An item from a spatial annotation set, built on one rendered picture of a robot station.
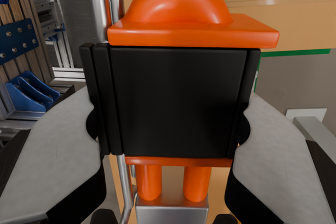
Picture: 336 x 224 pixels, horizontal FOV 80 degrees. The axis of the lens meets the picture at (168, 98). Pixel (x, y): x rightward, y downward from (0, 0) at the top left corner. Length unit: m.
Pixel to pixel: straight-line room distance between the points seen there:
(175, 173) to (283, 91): 1.60
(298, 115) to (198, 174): 1.78
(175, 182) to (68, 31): 1.21
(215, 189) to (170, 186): 0.55
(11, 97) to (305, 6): 1.01
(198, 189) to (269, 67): 1.48
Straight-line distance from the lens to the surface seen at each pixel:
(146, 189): 0.18
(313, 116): 1.98
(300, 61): 1.70
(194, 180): 0.17
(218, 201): 0.80
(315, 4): 0.97
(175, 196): 0.19
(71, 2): 1.29
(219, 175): 0.69
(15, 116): 0.70
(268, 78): 1.66
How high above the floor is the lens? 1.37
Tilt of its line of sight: 59 degrees down
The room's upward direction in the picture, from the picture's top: 176 degrees counter-clockwise
